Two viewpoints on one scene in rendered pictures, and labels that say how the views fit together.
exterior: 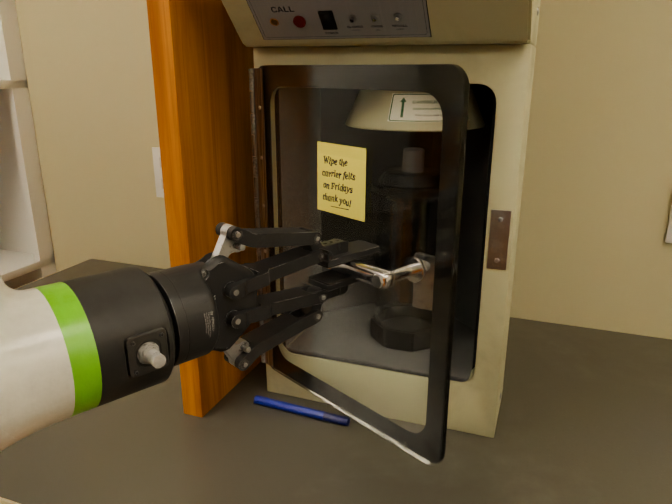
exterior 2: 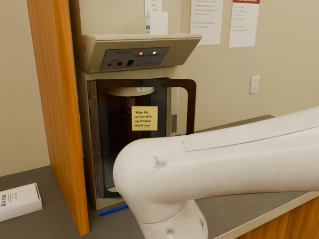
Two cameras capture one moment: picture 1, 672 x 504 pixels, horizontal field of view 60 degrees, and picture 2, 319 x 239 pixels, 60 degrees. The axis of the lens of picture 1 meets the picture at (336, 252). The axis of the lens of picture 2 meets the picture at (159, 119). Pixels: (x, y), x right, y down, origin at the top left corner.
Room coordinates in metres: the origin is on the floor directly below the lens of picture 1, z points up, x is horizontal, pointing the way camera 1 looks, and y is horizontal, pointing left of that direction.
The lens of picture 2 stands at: (0.10, 0.57, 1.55)
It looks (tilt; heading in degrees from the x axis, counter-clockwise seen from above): 20 degrees down; 309
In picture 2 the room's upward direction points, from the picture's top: 1 degrees clockwise
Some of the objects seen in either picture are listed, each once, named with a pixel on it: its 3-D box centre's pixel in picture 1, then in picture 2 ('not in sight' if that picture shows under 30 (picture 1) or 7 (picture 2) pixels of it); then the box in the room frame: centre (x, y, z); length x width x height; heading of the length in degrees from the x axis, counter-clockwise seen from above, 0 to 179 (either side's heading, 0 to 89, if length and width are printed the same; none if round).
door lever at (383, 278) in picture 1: (370, 266); not in sight; (0.54, -0.03, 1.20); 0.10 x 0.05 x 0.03; 42
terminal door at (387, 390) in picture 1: (342, 253); (144, 142); (0.62, -0.01, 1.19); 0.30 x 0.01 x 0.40; 42
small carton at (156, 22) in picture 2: not in sight; (156, 23); (0.62, -0.06, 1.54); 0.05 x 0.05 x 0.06; 56
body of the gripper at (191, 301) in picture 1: (205, 306); not in sight; (0.44, 0.11, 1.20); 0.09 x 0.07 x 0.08; 133
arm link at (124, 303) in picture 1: (119, 334); not in sight; (0.39, 0.16, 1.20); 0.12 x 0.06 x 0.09; 43
